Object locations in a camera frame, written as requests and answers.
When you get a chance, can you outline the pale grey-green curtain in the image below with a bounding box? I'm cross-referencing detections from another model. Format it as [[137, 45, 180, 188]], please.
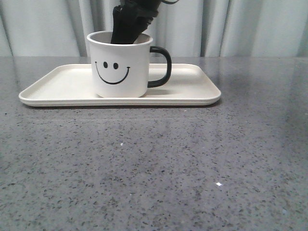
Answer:
[[0, 0, 308, 57]]

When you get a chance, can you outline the white smiley mug black handle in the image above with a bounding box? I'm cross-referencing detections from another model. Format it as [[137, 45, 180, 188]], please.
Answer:
[[87, 31, 172, 98]]

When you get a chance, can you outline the cream rectangular plastic tray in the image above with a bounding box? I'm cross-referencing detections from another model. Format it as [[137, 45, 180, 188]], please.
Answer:
[[19, 64, 221, 107]]

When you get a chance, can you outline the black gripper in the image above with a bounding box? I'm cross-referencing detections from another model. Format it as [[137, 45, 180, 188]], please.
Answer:
[[111, 0, 159, 44]]

